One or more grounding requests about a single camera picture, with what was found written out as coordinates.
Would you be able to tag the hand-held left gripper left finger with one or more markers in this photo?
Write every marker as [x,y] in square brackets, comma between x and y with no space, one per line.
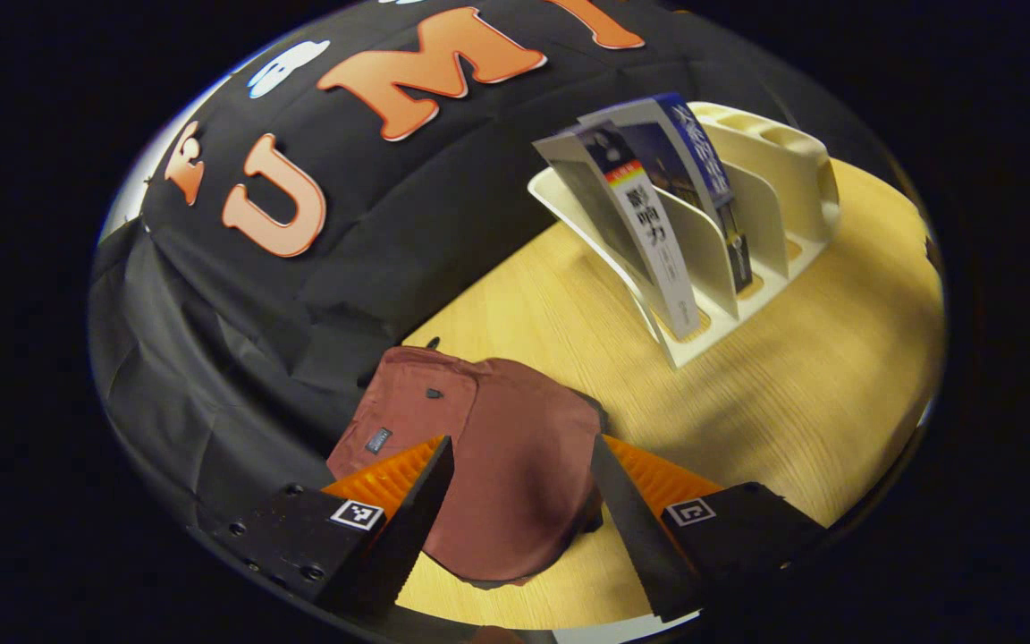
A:
[417,528]

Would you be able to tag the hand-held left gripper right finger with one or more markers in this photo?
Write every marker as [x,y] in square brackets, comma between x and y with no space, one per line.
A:
[636,528]

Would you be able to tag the maroon schoolbag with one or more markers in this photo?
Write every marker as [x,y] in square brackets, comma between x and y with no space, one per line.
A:
[515,474]

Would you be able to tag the white spine book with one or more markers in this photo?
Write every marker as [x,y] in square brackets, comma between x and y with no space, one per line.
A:
[649,233]

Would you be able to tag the blue cover book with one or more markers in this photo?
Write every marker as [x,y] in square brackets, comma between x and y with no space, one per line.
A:
[703,170]

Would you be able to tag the white bookshelf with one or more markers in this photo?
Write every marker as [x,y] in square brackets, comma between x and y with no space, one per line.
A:
[792,179]

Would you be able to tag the black backdrop cloth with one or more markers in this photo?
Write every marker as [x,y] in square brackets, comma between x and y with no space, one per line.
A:
[345,286]

